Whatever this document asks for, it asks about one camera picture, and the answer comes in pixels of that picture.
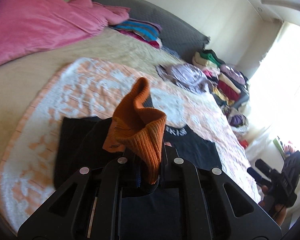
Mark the black and orange sweater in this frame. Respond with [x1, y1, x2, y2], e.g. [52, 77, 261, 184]
[53, 77, 221, 239]

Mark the pile of folded clothes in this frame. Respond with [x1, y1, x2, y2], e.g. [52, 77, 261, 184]
[192, 50, 249, 109]

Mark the right hand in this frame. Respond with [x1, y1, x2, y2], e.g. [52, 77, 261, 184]
[258, 185, 287, 226]

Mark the floral cushion on sill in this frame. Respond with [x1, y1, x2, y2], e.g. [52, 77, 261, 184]
[273, 137, 297, 160]

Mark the red plastic bag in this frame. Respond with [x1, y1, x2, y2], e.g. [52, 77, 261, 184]
[239, 140, 249, 149]

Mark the white curtain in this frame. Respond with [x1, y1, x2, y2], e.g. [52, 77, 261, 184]
[247, 22, 300, 150]

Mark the orange and white towel blanket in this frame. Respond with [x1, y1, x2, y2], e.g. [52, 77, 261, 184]
[0, 57, 261, 230]

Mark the lilac crumpled shirt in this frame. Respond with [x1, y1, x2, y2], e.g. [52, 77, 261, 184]
[155, 63, 212, 94]

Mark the beige bed cover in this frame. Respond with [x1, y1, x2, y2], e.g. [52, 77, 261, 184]
[0, 27, 188, 205]

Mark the grey quilted headboard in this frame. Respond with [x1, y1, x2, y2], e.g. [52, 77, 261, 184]
[93, 0, 210, 63]

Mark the striped colourful folded cloth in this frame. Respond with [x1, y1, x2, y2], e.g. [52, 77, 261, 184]
[109, 18, 162, 49]

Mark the pink blanket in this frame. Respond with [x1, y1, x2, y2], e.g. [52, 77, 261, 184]
[0, 0, 130, 65]

